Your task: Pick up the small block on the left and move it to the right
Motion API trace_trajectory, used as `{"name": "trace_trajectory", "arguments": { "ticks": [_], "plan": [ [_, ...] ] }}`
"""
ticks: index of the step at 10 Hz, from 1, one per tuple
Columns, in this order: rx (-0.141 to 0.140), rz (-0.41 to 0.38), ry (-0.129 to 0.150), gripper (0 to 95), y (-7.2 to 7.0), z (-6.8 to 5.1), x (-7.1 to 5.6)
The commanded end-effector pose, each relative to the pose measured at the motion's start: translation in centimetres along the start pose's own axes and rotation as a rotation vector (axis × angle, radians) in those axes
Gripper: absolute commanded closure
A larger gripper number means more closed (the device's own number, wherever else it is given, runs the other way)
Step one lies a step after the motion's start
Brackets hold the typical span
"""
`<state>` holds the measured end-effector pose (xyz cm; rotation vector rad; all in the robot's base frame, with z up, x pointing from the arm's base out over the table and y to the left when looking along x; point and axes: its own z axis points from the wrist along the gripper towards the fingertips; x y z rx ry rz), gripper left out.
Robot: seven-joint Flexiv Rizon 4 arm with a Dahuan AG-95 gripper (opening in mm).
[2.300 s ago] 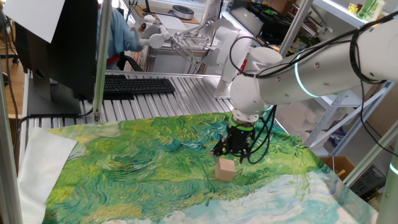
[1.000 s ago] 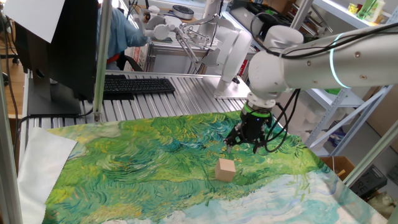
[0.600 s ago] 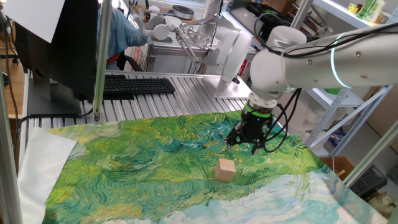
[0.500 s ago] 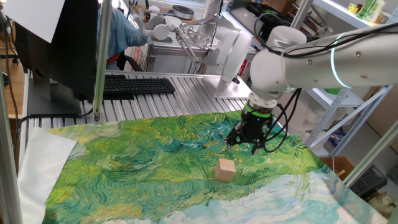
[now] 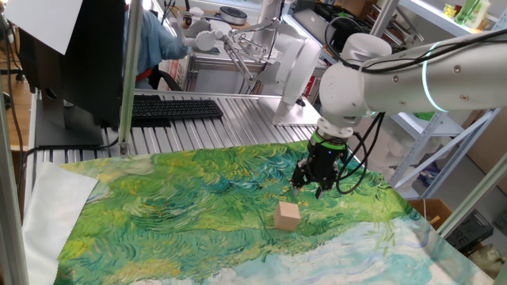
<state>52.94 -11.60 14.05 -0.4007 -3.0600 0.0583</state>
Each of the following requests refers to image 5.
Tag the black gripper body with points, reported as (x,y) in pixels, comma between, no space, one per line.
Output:
(325,162)

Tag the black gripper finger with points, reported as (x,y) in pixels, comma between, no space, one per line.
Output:
(322,188)
(299,178)

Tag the small wooden cube block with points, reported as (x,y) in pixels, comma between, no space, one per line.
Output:
(287,217)

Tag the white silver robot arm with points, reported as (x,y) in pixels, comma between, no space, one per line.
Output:
(396,83)

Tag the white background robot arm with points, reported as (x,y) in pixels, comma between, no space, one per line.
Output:
(297,67)

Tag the silver robot mounting plate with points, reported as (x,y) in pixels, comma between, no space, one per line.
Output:
(297,115)

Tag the brown cardboard box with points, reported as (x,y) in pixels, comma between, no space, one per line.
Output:
(429,210)

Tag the green fabric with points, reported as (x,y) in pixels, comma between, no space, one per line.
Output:
(424,115)

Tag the painted landscape print cloth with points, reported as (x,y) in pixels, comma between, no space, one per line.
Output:
(178,206)

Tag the silver aluminium case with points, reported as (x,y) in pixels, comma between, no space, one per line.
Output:
(218,79)

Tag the black bag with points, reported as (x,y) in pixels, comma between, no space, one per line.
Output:
(348,27)

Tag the grey metal box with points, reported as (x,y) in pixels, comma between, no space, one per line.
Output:
(313,25)

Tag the black computer keyboard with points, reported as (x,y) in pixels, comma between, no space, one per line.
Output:
(174,109)

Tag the black plastic crate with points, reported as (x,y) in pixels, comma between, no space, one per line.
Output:
(467,233)

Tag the white red printed carton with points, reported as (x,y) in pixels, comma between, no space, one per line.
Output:
(178,73)

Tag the black office chair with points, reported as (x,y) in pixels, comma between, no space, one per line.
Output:
(166,81)

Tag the round black device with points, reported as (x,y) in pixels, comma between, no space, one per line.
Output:
(233,16)

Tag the beige fabric bag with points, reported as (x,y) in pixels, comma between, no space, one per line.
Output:
(489,261)

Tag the white metal shelf rack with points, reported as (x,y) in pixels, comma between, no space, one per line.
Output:
(435,17)

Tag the person in blue shirt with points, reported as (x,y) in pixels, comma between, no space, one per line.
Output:
(154,43)

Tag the wooden desk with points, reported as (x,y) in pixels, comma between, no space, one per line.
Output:
(178,12)

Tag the green transparent container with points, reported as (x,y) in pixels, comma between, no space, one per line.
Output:
(467,12)

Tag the black computer monitor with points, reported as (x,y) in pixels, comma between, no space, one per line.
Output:
(91,59)

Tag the white paper sheet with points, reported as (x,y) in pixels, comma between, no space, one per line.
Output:
(43,20)

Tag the aluminium frame post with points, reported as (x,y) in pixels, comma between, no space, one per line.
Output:
(128,79)
(384,17)
(10,221)
(471,198)

